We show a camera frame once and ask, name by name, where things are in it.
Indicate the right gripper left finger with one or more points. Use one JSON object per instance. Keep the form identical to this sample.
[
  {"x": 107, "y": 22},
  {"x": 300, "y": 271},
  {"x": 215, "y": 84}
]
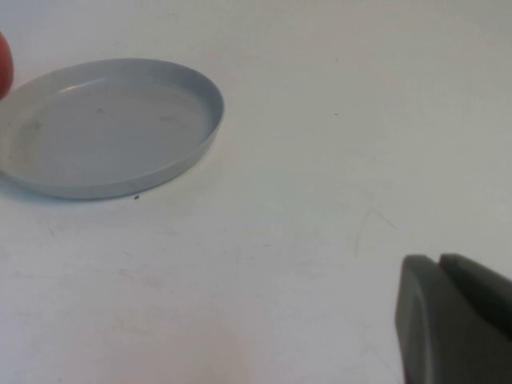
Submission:
[{"x": 440, "y": 340}]

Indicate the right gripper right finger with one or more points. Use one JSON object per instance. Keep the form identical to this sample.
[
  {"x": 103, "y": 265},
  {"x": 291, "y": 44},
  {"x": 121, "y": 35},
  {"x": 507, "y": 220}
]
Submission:
[{"x": 480, "y": 288}]

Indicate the red apple small yellow spot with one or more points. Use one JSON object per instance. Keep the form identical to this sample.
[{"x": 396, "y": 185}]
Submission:
[{"x": 5, "y": 64}]

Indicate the grey-blue round plate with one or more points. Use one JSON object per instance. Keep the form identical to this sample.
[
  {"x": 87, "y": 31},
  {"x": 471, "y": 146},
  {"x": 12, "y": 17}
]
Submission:
[{"x": 112, "y": 132}]

